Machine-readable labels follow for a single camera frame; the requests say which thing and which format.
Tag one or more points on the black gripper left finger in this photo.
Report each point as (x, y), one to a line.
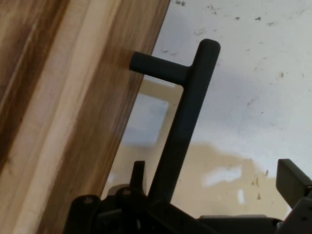
(117, 214)

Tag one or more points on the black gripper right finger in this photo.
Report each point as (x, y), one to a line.
(299, 190)

